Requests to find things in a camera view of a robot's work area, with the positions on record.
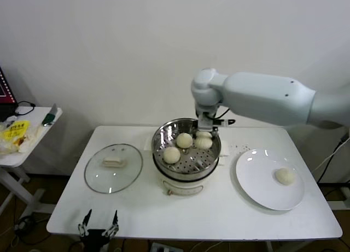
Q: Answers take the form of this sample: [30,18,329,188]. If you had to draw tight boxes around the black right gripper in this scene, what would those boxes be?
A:
[195,111,219,139]

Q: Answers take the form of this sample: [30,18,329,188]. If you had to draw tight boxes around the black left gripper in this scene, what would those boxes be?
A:
[78,208,120,252]

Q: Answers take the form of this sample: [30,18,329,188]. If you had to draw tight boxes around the white steamed baozi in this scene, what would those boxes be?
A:
[163,146,181,165]
[194,131,213,150]
[176,132,194,149]
[274,167,296,186]

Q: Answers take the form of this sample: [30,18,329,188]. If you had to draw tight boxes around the glass lid beige handle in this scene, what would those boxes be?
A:
[84,143,144,195]

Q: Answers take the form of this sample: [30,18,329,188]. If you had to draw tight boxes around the stainless steel steamer basket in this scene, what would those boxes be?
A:
[143,117,230,181]

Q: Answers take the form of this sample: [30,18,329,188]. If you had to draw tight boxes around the scattered dark crumbs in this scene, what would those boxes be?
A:
[228,143,250,152]

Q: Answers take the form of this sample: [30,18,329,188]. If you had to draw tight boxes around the white electric pot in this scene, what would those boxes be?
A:
[152,155,232,197]

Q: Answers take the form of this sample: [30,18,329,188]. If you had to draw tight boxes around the white round plate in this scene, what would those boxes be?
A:
[235,149,305,211]

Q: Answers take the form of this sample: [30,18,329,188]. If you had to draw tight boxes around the white power strip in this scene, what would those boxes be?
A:
[151,242,176,252]

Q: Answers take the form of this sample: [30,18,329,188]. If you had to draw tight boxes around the white side table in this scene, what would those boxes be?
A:
[0,106,63,214]

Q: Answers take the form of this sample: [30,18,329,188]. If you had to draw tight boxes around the yellow printed plastic bag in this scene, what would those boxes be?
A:
[0,120,43,154]

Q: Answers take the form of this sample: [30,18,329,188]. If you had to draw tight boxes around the black case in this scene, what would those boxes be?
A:
[0,103,18,121]

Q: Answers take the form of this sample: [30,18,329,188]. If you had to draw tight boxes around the red black box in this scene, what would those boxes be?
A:
[0,67,18,104]

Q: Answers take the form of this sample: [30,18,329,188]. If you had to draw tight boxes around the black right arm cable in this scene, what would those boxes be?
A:
[214,107,231,119]

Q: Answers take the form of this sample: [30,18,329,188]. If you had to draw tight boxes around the black floor cable bundle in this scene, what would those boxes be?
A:
[12,215,51,238]

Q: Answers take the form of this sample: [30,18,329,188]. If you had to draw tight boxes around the green handled scraper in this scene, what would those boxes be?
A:
[40,103,58,127]

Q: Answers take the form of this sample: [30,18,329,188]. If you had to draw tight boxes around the thin black hanging cable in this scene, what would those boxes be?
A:
[317,145,341,184]

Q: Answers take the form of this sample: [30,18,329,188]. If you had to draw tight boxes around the white cable black plug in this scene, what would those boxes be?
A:
[311,133,350,173]

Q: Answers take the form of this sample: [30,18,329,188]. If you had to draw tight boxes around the black looped cable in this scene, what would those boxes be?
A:
[15,101,36,116]

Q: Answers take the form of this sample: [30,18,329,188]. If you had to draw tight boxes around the white furniture base frame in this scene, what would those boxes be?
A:
[326,186,350,212]

